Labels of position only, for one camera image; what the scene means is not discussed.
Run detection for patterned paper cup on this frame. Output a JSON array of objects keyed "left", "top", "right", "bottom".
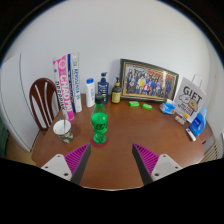
[{"left": 53, "top": 120, "right": 73, "bottom": 143}]

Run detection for green small packet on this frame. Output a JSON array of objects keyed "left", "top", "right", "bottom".
[
  {"left": 142, "top": 103, "right": 152, "bottom": 110},
  {"left": 129, "top": 101, "right": 140, "bottom": 107}
]

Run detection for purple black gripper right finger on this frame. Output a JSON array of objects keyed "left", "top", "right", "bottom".
[{"left": 132, "top": 144, "right": 182, "bottom": 185}]

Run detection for dark wooden chair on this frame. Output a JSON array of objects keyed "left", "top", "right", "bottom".
[{"left": 29, "top": 78, "right": 57, "bottom": 131}]

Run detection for white small tube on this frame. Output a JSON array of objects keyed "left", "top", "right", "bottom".
[{"left": 185, "top": 128, "right": 196, "bottom": 141}]

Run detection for red round coaster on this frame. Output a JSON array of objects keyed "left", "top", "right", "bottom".
[{"left": 91, "top": 137, "right": 108, "bottom": 148}]

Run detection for pink shuttlecock tube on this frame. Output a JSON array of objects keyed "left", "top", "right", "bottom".
[{"left": 53, "top": 55, "right": 74, "bottom": 121}]

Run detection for right green small packet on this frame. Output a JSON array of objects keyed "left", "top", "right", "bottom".
[{"left": 142, "top": 103, "right": 152, "bottom": 110}]

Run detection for left green small packet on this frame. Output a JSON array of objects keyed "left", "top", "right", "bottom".
[{"left": 129, "top": 101, "right": 140, "bottom": 107}]

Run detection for white bottle blue cap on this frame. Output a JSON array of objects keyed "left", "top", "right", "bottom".
[{"left": 86, "top": 78, "right": 95, "bottom": 107}]

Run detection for green plastic soda bottle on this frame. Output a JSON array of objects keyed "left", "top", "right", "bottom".
[{"left": 91, "top": 95, "right": 108, "bottom": 144}]

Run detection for framed group photo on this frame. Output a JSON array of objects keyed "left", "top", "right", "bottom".
[{"left": 120, "top": 59, "right": 179, "bottom": 102}]

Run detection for dark blue pump bottle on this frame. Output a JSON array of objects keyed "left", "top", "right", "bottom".
[{"left": 98, "top": 72, "right": 109, "bottom": 103}]

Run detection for blue detergent bottle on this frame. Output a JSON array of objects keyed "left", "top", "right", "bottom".
[{"left": 190, "top": 108, "right": 207, "bottom": 136}]

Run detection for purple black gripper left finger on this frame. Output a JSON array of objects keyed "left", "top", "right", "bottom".
[{"left": 42, "top": 143, "right": 91, "bottom": 185}]

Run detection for blue white shuttlecock tube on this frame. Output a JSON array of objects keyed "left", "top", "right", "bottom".
[{"left": 67, "top": 53, "right": 82, "bottom": 113}]

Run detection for white radiator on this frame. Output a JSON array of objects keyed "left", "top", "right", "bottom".
[{"left": 202, "top": 140, "right": 222, "bottom": 162}]

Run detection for green cloth at left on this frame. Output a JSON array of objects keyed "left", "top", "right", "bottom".
[{"left": 0, "top": 118, "right": 9, "bottom": 158}]

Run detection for white spoon in cup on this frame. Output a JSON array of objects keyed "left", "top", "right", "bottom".
[{"left": 62, "top": 113, "right": 66, "bottom": 134}]

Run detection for white gift paper bag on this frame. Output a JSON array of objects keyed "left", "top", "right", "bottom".
[{"left": 174, "top": 74, "right": 207, "bottom": 122}]

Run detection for amber pump bottle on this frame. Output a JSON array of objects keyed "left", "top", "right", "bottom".
[{"left": 111, "top": 78, "right": 121, "bottom": 103}]

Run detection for white refrigerator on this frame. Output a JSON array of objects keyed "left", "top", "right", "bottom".
[{"left": 0, "top": 54, "right": 38, "bottom": 151}]

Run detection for small brown box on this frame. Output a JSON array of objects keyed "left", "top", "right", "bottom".
[{"left": 175, "top": 115, "right": 185, "bottom": 125}]

